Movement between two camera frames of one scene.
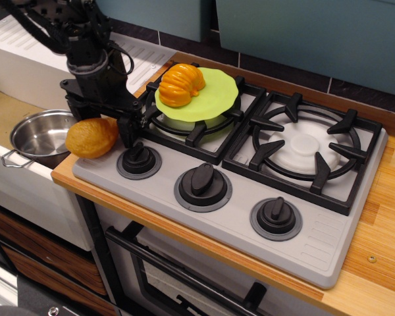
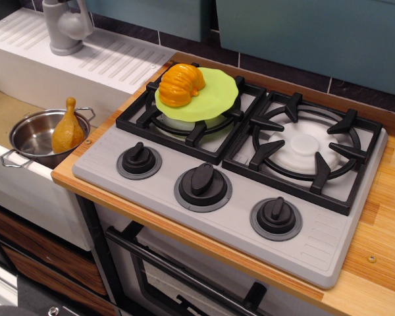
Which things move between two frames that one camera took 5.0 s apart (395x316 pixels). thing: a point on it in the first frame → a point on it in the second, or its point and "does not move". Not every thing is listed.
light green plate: x=218 y=96 does not move
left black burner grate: x=211 y=140 does not move
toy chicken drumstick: x=92 y=138 → x=68 y=131
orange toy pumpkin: x=179 y=83 does not move
